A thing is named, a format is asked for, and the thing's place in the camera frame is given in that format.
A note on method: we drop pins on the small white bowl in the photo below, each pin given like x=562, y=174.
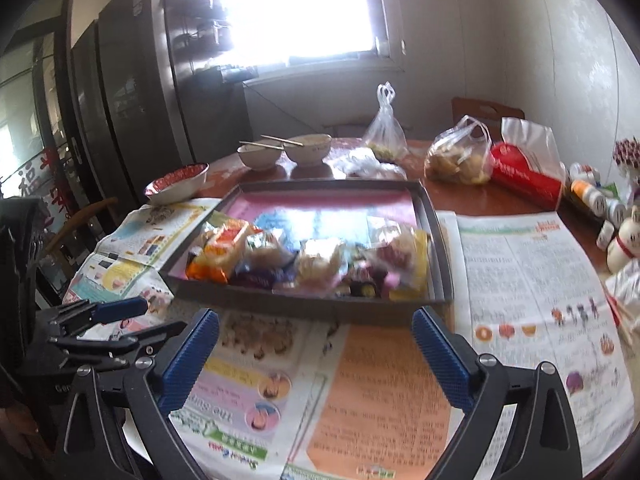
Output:
x=259, y=157

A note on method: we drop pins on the grey cardboard tray box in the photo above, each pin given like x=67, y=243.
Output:
x=288, y=301

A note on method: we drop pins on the plastic bag of buns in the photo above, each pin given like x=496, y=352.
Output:
x=461, y=154

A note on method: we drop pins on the right English newspaper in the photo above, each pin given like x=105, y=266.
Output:
x=526, y=292

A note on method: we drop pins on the tied clear plastic bag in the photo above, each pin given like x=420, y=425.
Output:
x=385, y=137

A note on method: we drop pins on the wooden chopsticks pair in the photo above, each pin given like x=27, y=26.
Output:
x=273, y=143

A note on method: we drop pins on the white medicine bottles group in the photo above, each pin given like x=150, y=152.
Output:
x=586, y=191

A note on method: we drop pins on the yellow snack bar packet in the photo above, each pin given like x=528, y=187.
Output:
x=412, y=284

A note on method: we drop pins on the window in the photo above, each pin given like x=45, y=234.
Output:
x=272, y=36

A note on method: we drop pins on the red patterned bowl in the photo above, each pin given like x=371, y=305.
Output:
x=177, y=186

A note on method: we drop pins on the white ceramic figurine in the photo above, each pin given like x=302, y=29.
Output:
x=625, y=245

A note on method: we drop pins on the red tissue pack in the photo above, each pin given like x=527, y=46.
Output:
x=527, y=162

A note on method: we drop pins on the clear round pastry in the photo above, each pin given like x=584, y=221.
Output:
x=317, y=264

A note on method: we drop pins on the wooden chair back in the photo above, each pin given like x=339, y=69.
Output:
x=491, y=113

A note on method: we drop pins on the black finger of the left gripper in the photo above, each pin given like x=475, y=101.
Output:
x=130, y=339

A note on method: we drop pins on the large white bowl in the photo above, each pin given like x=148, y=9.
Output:
x=308, y=150

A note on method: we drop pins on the crumpled clear plastic bag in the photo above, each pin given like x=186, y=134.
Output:
x=361, y=163

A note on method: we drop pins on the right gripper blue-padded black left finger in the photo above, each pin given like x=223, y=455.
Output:
x=91, y=441

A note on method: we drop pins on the dark green snack packet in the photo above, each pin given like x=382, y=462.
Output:
x=366, y=272

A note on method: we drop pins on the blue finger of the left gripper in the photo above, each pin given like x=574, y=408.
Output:
x=81, y=315

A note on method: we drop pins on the dark refrigerator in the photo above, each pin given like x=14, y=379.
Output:
x=157, y=88

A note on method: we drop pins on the wooden chair left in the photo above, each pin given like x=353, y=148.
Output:
x=81, y=218

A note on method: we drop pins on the wooden chair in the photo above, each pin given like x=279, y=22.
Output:
x=81, y=218
x=491, y=113

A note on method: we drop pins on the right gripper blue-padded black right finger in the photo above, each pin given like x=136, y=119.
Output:
x=542, y=442

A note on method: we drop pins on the red white snack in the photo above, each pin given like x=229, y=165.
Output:
x=388, y=249

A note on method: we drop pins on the left colourful newspaper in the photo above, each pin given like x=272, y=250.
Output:
x=127, y=263

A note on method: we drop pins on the green yellow candy wrapper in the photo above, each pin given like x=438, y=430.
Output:
x=206, y=247

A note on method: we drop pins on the orange centre newspaper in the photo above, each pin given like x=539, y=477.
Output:
x=287, y=398

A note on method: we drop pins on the blue snack packet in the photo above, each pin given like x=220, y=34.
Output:
x=265, y=279

